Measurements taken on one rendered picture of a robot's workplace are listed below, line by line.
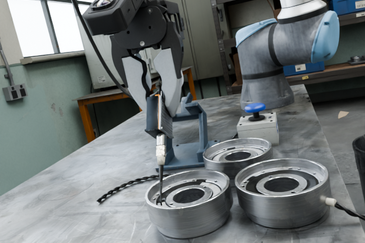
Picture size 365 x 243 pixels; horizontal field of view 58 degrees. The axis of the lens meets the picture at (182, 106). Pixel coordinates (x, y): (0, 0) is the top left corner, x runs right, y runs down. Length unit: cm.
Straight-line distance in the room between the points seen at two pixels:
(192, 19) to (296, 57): 349
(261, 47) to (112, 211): 58
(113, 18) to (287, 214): 27
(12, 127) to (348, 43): 369
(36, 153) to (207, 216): 217
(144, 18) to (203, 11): 385
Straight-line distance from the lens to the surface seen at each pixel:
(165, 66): 42
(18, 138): 239
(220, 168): 48
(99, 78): 288
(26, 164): 242
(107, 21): 36
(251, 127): 62
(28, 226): 56
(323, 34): 84
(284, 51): 87
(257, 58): 91
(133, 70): 44
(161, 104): 42
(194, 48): 430
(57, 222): 53
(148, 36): 43
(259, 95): 91
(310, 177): 42
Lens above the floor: 101
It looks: 10 degrees down
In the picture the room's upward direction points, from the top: 12 degrees counter-clockwise
